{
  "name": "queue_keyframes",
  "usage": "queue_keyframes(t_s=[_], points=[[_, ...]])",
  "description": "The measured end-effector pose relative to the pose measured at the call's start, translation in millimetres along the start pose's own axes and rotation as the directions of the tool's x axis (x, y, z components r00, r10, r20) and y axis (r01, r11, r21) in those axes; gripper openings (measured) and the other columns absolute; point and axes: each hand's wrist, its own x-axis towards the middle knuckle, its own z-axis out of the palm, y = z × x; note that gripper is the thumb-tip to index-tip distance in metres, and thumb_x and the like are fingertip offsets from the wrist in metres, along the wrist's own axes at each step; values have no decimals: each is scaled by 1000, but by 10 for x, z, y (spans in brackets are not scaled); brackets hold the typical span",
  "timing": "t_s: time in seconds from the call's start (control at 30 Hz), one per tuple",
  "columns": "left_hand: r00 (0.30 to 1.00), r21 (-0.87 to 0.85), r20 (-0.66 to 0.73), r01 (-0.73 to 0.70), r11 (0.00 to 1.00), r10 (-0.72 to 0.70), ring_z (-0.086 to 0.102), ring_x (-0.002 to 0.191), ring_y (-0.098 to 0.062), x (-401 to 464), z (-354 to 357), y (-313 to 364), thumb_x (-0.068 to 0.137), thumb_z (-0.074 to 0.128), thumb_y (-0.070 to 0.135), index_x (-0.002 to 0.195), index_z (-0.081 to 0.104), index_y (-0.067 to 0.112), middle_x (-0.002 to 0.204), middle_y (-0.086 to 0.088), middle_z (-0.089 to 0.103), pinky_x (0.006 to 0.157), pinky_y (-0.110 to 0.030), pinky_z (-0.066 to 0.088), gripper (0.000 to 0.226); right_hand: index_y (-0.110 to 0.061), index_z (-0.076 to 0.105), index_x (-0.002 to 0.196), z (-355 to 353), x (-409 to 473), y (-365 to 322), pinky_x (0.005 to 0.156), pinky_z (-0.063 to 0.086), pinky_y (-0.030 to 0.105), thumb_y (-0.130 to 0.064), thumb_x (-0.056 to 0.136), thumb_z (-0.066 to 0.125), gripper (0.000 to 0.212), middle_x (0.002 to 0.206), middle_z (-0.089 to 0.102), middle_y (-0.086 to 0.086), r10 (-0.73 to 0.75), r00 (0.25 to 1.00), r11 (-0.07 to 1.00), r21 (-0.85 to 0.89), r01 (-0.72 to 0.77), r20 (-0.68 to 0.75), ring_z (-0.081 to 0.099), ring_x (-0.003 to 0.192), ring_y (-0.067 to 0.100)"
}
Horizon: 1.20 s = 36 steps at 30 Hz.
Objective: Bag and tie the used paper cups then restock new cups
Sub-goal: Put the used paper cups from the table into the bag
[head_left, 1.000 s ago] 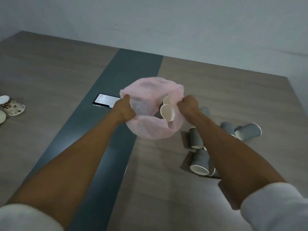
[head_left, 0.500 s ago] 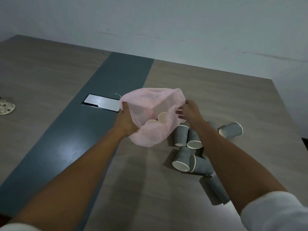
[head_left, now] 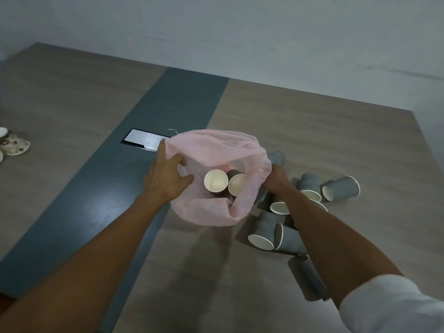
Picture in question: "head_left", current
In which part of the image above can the person's right hand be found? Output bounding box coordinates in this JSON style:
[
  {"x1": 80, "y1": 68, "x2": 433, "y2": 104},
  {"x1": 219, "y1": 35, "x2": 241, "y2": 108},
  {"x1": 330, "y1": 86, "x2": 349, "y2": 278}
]
[{"x1": 262, "y1": 164, "x2": 296, "y2": 197}]

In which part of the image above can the person's left hand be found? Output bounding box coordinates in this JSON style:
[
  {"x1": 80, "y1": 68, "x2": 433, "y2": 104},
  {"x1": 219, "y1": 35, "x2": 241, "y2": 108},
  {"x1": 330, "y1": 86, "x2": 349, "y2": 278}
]
[{"x1": 144, "y1": 140, "x2": 195, "y2": 202}]

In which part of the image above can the pile of grey paper cups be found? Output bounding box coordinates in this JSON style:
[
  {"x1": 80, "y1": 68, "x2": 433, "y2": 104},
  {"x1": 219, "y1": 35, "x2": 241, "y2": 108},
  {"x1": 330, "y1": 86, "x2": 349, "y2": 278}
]
[
  {"x1": 247, "y1": 150, "x2": 361, "y2": 302},
  {"x1": 203, "y1": 168, "x2": 247, "y2": 198}
]

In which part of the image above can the pink plastic bag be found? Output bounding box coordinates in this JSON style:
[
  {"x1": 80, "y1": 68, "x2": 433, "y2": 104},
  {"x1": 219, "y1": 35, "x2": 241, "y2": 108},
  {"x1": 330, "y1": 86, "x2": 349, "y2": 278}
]
[{"x1": 163, "y1": 129, "x2": 272, "y2": 227}]

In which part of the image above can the person's right forearm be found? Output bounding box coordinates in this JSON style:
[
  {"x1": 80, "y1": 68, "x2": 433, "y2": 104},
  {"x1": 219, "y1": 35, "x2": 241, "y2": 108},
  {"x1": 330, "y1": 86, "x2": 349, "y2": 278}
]
[{"x1": 274, "y1": 185, "x2": 403, "y2": 309}]

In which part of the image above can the person's left forearm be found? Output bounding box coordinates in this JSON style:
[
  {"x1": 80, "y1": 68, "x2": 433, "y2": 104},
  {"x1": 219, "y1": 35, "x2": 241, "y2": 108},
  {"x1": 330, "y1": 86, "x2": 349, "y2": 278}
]
[{"x1": 0, "y1": 190, "x2": 173, "y2": 333}]

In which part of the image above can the smartphone on table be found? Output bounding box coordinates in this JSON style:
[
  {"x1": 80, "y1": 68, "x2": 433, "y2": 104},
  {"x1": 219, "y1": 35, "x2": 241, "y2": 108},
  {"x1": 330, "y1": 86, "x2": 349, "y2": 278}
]
[{"x1": 120, "y1": 128, "x2": 167, "y2": 154}]

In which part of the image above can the wooden table with grey strip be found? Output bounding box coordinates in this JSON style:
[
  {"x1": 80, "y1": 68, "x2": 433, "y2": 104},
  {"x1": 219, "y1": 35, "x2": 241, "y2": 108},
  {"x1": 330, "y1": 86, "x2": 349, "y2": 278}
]
[{"x1": 0, "y1": 42, "x2": 444, "y2": 333}]

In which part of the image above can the white right sleeve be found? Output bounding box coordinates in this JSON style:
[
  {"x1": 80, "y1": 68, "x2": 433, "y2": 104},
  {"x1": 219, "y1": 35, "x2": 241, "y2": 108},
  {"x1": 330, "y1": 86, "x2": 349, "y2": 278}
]
[{"x1": 339, "y1": 275, "x2": 444, "y2": 333}]

